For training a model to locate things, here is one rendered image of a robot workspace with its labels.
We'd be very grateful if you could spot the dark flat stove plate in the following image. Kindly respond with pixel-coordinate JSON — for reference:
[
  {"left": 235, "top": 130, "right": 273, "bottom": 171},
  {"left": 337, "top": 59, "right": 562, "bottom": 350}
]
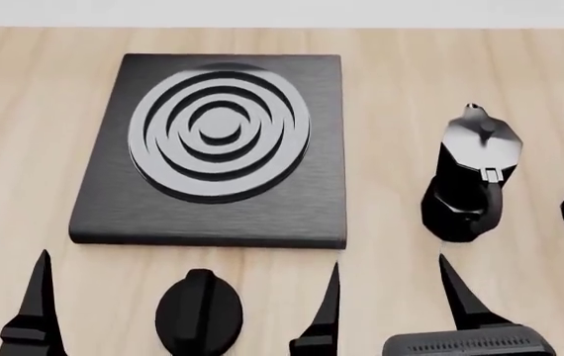
[{"left": 67, "top": 52, "right": 348, "bottom": 250}]

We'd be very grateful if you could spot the black oval stove knob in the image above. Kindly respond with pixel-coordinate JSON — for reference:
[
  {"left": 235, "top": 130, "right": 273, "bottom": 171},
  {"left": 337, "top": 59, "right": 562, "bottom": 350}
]
[{"left": 154, "top": 268, "right": 244, "bottom": 356}]

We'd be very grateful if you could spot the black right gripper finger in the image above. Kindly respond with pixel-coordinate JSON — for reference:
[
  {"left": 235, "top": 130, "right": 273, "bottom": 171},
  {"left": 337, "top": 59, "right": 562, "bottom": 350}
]
[
  {"left": 288, "top": 261, "right": 343, "bottom": 356},
  {"left": 437, "top": 252, "right": 500, "bottom": 332}
]

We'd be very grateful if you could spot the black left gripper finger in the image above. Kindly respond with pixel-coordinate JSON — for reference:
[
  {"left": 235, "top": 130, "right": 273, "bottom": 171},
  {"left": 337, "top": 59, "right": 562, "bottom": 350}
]
[{"left": 0, "top": 249, "right": 68, "bottom": 356}]

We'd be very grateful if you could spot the grey spiral stove burner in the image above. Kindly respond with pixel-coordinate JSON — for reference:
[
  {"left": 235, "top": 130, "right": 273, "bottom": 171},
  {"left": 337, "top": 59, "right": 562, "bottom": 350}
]
[{"left": 128, "top": 62, "right": 311, "bottom": 206}]

